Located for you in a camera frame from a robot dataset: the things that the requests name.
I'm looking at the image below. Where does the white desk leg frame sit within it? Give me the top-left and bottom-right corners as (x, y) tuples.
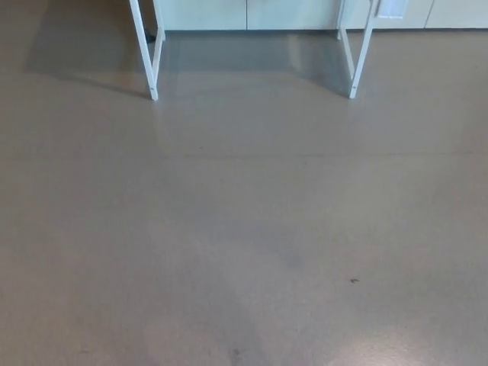
(336, 0), (379, 100)
(128, 0), (167, 101)

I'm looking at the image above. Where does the white paper label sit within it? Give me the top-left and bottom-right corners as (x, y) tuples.
(374, 0), (409, 19)

